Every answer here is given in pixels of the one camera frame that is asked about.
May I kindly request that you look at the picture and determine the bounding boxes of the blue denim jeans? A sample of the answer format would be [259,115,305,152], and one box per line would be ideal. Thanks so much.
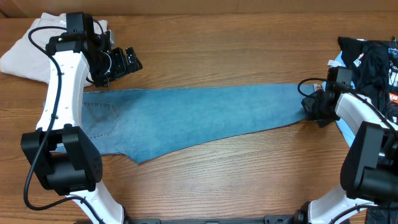
[82,84,314,163]

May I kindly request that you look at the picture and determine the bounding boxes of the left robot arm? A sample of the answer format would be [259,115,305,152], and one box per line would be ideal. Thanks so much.
[21,12,142,223]

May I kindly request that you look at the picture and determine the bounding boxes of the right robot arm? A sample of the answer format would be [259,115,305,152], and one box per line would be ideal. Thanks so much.
[292,67,397,224]

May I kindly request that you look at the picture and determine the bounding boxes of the light blue garment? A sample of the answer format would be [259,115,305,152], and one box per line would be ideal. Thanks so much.
[327,52,355,147]

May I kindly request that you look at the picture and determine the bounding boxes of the black printed t-shirt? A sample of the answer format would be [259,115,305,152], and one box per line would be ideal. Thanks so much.
[338,37,397,123]

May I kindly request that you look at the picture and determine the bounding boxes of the folded beige trousers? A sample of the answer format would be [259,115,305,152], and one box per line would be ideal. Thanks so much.
[0,12,109,85]

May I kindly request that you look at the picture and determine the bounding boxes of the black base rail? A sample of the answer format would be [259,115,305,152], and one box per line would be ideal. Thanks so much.
[126,215,293,224]

